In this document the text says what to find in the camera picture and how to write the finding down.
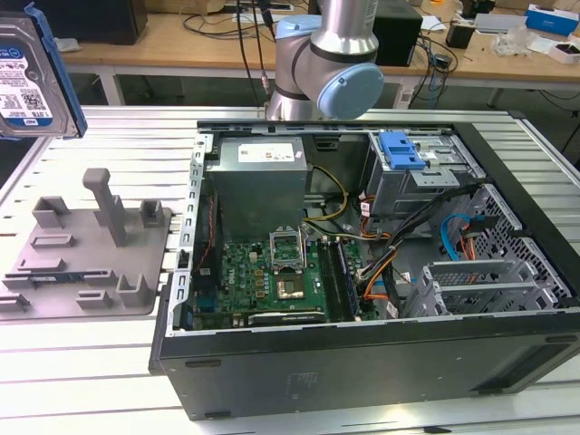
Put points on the black graphics card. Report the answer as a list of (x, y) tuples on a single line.
[(290, 318)]

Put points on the flat grey device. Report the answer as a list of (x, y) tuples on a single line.
[(498, 22)]

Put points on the black case fan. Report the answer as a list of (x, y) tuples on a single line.
[(208, 226)]

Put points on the hard disk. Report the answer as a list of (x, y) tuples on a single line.
[(27, 77)]

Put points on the clear plastic bag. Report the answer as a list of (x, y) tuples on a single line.
[(516, 43)]

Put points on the long wooden desk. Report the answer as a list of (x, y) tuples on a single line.
[(136, 52)]

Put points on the grey power supply unit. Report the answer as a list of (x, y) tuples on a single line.
[(254, 190)]

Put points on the large black box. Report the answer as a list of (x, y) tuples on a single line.
[(99, 22)]

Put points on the metal disk bay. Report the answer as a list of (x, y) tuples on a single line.
[(539, 294)]

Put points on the installed RAM stick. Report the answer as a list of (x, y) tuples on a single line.
[(348, 281)]

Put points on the small black box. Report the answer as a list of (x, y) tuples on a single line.
[(460, 36)]

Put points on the crumpled white plastic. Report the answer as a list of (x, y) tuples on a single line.
[(68, 44)]

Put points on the metal optical drive cage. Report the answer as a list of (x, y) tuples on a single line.
[(399, 190)]

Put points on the white open box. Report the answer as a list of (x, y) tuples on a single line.
[(566, 52)]

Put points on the CPU socket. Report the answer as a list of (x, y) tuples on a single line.
[(291, 290)]

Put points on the blue cardboard box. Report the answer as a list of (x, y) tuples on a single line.
[(550, 20)]

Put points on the grey parts rack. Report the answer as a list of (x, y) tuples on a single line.
[(90, 263)]

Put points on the green motherboard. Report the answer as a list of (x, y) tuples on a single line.
[(244, 276)]

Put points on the RAM stick with white label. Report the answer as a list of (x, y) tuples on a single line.
[(50, 277)]

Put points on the blue drive cage latch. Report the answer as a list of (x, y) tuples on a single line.
[(399, 149)]

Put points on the black PC case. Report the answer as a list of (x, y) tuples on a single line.
[(362, 380)]

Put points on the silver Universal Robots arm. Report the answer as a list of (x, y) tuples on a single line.
[(344, 36)]

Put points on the black desktop box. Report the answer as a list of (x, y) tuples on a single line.
[(399, 41)]

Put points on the black RAM slot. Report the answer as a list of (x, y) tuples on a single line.
[(330, 281)]

